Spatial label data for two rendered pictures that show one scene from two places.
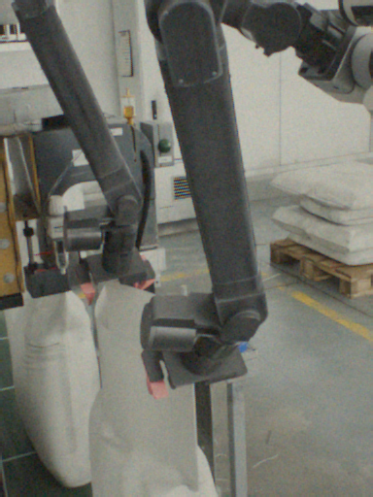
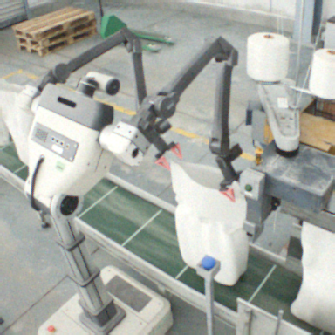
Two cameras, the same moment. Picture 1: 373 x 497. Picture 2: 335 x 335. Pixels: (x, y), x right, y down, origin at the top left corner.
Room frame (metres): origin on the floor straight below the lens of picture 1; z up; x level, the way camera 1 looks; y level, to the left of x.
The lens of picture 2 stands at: (2.30, -0.62, 2.20)
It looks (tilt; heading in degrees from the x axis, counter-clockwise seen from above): 37 degrees down; 148
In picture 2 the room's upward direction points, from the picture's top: 1 degrees counter-clockwise
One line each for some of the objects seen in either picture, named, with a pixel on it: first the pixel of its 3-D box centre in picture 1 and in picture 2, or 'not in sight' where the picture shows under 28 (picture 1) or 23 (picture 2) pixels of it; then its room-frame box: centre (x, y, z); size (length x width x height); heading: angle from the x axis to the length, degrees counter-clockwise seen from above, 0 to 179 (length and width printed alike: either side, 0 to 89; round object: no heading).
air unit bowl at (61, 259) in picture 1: (60, 253); not in sight; (1.29, 0.24, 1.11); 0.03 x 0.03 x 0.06
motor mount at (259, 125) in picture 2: not in sight; (281, 132); (1.20, 0.41, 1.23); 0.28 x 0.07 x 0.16; 24
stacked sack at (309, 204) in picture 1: (342, 203); not in sight; (4.14, -0.98, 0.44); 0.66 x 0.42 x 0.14; 18
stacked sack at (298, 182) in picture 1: (327, 178); not in sight; (4.33, -0.93, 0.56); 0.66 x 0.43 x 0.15; 111
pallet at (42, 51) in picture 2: not in sight; (57, 37); (-4.62, 0.41, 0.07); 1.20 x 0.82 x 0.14; 112
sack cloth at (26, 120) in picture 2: not in sight; (24, 126); (-0.47, -0.60, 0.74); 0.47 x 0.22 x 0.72; 22
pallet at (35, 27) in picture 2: not in sight; (54, 22); (-4.59, 0.40, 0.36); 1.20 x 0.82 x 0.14; 110
